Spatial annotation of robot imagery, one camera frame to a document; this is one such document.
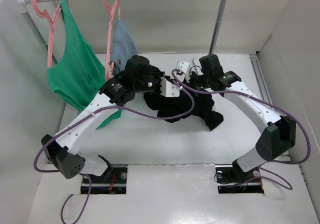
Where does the black t shirt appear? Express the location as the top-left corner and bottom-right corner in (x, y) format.
(143, 91), (224, 130)

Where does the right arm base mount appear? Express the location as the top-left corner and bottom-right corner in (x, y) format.
(214, 164), (264, 194)

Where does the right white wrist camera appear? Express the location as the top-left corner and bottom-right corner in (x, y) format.
(176, 61), (190, 82)

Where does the blue denim garment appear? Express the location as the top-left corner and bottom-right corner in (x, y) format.
(110, 19), (138, 75)

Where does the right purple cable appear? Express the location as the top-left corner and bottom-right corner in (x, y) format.
(170, 69), (311, 191)

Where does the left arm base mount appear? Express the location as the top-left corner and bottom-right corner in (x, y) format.
(80, 155), (128, 195)

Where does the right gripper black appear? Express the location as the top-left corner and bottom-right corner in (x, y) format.
(180, 69), (212, 99)

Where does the pink hanger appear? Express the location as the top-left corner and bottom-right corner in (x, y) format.
(30, 0), (62, 68)
(102, 0), (121, 81)

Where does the left pink hanger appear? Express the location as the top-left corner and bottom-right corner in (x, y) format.
(30, 0), (62, 68)

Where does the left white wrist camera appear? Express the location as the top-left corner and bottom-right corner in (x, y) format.
(160, 77), (180, 98)

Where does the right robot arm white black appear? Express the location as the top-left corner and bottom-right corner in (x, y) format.
(189, 54), (296, 182)

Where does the middle pink hanger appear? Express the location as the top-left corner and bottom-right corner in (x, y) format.
(102, 0), (121, 81)

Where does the green tank top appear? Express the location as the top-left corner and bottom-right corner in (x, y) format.
(46, 0), (124, 130)

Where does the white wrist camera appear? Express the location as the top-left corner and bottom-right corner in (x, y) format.
(160, 77), (180, 98)
(176, 61), (190, 82)

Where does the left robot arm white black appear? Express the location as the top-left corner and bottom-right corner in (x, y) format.
(41, 55), (165, 182)

